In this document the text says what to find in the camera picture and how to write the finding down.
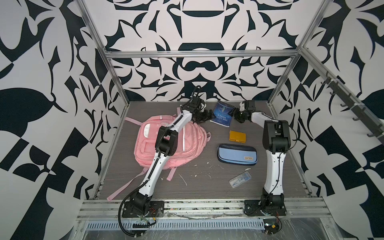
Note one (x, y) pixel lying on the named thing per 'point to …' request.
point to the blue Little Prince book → (221, 112)
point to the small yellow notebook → (237, 136)
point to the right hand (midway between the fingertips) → (232, 112)
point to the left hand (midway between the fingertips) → (213, 116)
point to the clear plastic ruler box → (240, 179)
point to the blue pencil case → (237, 154)
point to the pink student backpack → (191, 139)
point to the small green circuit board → (271, 226)
